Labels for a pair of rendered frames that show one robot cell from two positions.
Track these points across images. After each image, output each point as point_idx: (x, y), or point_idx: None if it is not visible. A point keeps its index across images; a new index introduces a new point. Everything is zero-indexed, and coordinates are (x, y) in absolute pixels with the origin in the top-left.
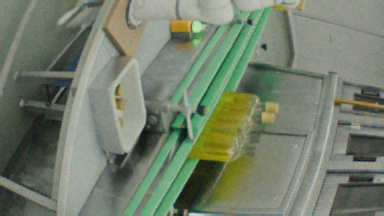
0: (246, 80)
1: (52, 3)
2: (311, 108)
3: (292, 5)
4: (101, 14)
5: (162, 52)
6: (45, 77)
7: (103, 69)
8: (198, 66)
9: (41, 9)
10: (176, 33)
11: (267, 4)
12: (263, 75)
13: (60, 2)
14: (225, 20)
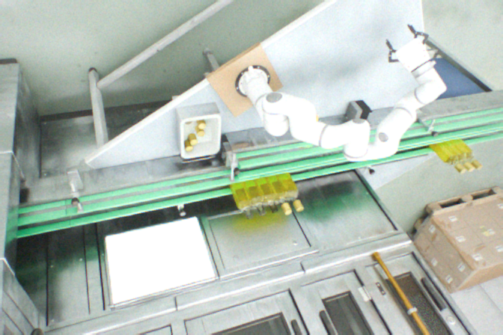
0: (340, 179)
1: (277, 17)
2: (349, 236)
3: (349, 158)
4: None
5: None
6: None
7: (199, 105)
8: (279, 149)
9: (260, 14)
10: None
11: (311, 142)
12: (354, 186)
13: (288, 22)
14: (272, 133)
